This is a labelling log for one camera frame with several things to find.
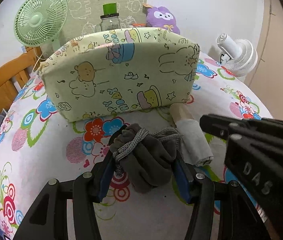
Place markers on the green cartoon cardboard panel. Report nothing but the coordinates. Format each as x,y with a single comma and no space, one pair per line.
84,15

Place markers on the white beige rolled sock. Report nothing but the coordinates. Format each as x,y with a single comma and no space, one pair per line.
196,149

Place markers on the white standing fan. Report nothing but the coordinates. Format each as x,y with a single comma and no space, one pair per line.
238,56

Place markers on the green plastic cup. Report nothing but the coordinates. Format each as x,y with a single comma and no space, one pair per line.
109,8

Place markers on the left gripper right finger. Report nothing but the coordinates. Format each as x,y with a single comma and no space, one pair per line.
196,189

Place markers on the green desk fan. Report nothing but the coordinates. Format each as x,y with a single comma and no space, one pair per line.
38,22

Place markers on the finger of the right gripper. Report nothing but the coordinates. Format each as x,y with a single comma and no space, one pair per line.
217,125

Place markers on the cotton swab jar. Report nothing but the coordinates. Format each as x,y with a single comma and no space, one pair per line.
138,25

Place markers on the beige door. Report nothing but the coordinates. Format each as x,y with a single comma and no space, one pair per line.
266,80

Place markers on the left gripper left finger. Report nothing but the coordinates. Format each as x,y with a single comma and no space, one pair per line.
47,216

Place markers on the grey drawstring pouch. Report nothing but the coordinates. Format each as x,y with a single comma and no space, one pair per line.
145,157

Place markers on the purple plush bunny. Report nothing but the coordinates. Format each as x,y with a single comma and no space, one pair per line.
161,17

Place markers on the wooden bed headboard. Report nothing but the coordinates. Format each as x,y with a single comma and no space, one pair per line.
16,69

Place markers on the yellow cartoon fabric bin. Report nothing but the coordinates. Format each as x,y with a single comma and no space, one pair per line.
119,71

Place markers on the floral tablecloth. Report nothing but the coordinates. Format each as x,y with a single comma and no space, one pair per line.
38,144

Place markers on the glass mason jar mug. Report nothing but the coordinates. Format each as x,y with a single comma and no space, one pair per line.
108,22

